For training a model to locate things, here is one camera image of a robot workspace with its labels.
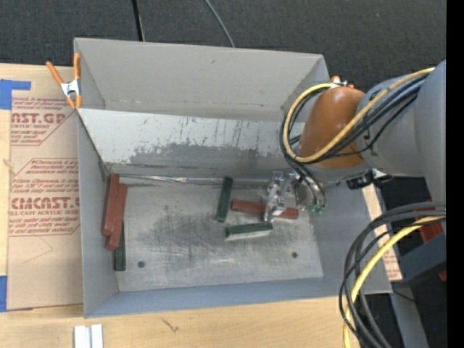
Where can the dark green flat block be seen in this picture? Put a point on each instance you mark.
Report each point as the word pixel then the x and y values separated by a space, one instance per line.
pixel 248 228
pixel 224 199
pixel 120 256

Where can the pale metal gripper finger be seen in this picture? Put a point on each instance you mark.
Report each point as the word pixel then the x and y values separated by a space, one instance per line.
pixel 277 185
pixel 269 209

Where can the grey metal bin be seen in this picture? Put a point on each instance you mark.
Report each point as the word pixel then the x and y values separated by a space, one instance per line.
pixel 203 259

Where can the black cylinder on white bracket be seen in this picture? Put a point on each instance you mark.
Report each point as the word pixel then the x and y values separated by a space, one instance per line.
pixel 359 182

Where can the brown cardboard board red print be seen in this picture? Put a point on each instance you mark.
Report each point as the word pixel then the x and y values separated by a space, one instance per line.
pixel 43 259

